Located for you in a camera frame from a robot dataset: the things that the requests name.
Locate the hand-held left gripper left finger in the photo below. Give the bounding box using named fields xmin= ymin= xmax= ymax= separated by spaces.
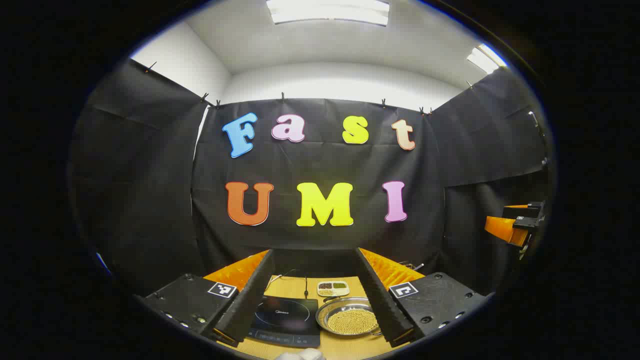
xmin=141 ymin=248 xmax=276 ymax=347

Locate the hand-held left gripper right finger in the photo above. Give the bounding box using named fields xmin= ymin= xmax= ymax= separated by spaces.
xmin=355 ymin=247 xmax=487 ymax=348

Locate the pile of soybeans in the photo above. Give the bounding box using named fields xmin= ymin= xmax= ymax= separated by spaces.
xmin=327 ymin=309 xmax=379 ymax=335

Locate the black induction cooktop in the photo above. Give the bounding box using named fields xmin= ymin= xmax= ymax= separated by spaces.
xmin=247 ymin=294 xmax=321 ymax=349

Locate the stainless steel pot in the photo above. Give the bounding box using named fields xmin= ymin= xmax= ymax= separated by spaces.
xmin=315 ymin=296 xmax=384 ymax=337

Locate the white divided bean tray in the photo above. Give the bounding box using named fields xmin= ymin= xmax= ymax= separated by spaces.
xmin=317 ymin=280 xmax=351 ymax=298

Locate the white rounded object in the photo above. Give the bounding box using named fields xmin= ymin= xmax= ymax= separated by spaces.
xmin=276 ymin=348 xmax=326 ymax=360

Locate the black backdrop cloth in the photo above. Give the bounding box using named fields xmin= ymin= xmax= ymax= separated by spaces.
xmin=70 ymin=59 xmax=551 ymax=301

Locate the small ceiling light panel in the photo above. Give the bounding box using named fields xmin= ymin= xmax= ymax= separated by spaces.
xmin=466 ymin=43 xmax=508 ymax=75

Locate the row of black cloth clips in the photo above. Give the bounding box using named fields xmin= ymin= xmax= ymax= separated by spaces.
xmin=145 ymin=61 xmax=476 ymax=117

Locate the long ceiling light panel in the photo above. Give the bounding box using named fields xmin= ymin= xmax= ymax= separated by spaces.
xmin=266 ymin=0 xmax=390 ymax=27

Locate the black power cable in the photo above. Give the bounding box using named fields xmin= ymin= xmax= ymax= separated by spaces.
xmin=264 ymin=269 xmax=310 ymax=299

